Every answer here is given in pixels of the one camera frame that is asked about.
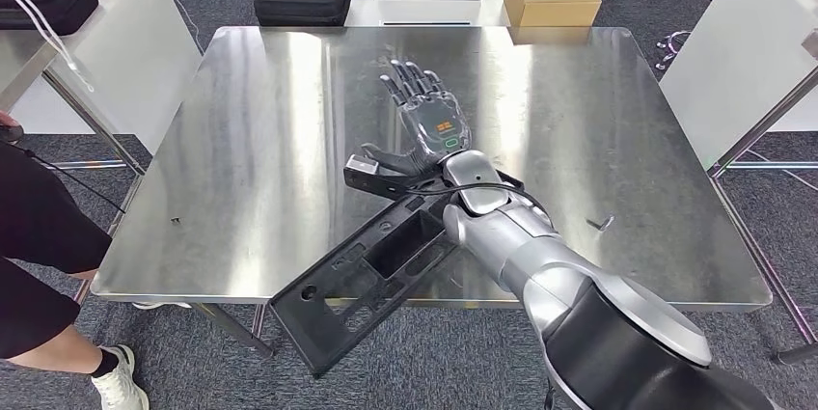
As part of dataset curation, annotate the stainless steel workbench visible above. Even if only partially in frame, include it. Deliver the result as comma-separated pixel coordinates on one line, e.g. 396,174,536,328
90,24,775,361

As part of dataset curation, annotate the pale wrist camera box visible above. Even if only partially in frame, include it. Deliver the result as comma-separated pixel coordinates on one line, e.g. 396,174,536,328
344,154,383,178

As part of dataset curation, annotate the black plastic plate bracket part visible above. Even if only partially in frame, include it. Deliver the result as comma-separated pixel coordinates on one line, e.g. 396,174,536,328
268,167,529,379

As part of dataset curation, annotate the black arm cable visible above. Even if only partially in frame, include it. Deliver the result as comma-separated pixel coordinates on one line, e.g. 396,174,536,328
405,181,556,230

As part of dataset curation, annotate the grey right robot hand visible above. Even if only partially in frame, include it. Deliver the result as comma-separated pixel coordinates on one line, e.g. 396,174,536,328
361,58,473,177

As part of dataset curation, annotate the white panelled side table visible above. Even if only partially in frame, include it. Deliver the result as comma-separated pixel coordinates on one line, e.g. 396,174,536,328
658,0,818,367
0,0,205,177

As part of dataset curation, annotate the white floor cable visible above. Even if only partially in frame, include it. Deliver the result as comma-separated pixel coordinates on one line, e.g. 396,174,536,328
744,148,818,192

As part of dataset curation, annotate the person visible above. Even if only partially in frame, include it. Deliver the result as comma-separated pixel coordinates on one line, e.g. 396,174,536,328
0,109,193,410

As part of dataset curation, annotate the black device cable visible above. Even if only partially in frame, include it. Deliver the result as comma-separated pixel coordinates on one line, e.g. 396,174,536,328
15,143,127,215

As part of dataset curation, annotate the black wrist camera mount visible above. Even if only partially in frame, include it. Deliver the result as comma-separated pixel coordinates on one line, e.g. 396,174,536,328
342,167,451,202

